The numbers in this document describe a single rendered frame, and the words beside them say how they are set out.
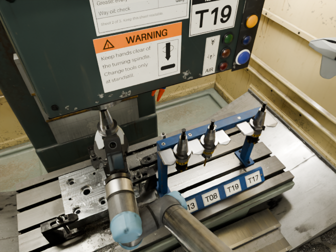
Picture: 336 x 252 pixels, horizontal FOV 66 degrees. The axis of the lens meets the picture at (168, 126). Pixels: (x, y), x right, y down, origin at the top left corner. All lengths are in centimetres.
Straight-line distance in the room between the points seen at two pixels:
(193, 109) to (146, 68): 155
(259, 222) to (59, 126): 108
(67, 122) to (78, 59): 95
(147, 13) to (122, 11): 4
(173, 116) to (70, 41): 158
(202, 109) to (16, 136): 131
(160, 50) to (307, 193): 118
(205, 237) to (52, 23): 52
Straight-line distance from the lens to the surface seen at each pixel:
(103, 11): 43
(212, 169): 128
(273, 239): 140
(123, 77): 49
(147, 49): 48
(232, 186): 120
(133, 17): 44
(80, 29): 43
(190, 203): 112
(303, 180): 152
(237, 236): 131
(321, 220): 147
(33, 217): 127
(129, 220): 67
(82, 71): 46
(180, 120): 194
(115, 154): 73
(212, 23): 52
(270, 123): 109
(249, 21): 56
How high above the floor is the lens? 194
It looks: 46 degrees down
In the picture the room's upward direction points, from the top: straight up
